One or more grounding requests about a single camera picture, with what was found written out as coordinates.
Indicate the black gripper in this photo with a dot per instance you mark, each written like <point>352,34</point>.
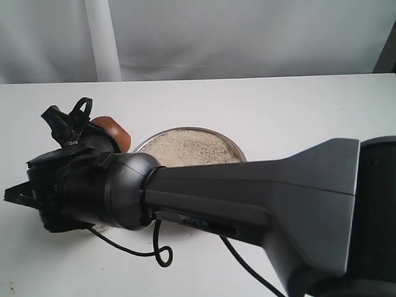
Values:
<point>69,186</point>

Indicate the brown wooden cup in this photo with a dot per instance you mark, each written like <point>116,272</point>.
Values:
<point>118,133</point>

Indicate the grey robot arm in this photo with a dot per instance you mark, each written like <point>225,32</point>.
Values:
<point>325,216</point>

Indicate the round metal rice tray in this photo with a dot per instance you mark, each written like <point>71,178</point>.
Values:
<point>190,146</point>

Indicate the white vertical pole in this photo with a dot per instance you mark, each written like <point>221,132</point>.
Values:
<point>103,41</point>

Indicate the white backdrop sheet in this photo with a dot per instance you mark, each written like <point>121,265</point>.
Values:
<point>49,41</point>

